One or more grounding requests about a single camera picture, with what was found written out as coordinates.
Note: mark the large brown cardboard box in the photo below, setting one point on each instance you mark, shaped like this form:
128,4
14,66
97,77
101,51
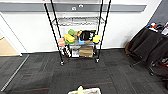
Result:
86,51

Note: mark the blue box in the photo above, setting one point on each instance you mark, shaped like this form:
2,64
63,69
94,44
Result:
81,41

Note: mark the white printed box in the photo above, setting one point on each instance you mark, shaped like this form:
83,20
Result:
75,53

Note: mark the brown toy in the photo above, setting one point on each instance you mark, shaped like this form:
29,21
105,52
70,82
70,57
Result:
78,34

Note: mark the yellow blue round toy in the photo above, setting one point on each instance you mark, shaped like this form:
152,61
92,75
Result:
96,39

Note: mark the yellow orange toy block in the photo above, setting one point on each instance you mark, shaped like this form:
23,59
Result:
69,38

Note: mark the green toy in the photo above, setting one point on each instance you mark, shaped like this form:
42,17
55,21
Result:
71,32

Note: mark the yellow white plush toy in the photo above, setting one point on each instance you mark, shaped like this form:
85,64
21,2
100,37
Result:
80,88

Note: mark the black garment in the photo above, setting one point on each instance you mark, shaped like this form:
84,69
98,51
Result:
146,43

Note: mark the black office chair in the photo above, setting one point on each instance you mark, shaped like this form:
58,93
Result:
150,65

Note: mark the small white wall socket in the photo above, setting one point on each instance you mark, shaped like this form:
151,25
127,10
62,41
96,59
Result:
74,8
81,5

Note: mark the long grey wall band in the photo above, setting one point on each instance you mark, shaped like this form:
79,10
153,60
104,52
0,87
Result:
26,7

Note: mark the white door frame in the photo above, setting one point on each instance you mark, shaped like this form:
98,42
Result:
11,36

